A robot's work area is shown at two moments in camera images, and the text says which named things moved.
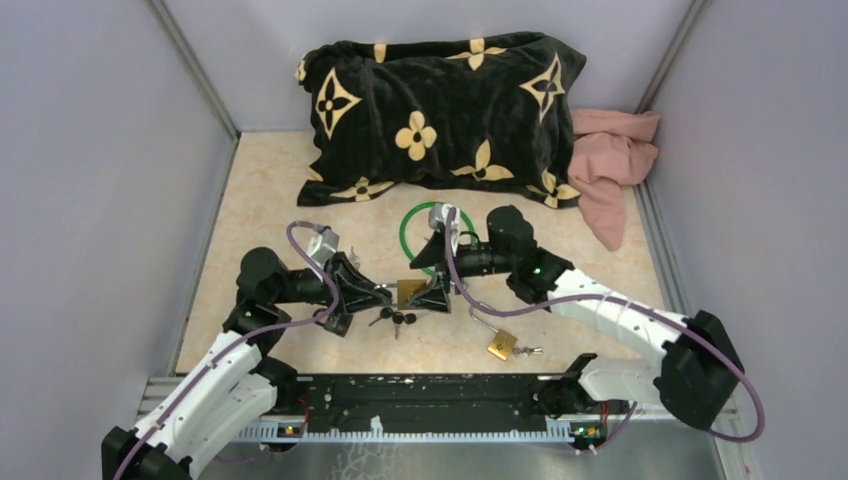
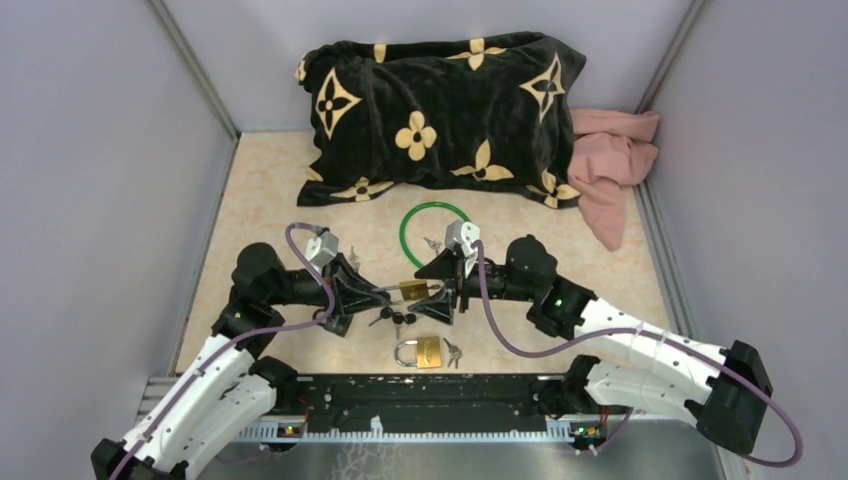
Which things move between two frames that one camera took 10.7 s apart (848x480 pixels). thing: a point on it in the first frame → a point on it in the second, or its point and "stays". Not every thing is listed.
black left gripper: [356, 291] stays
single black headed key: [385, 312] stays
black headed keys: [398, 318] stays
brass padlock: [408, 289] → [428, 352]
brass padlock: [502, 343] → [414, 289]
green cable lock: [402, 234] stays
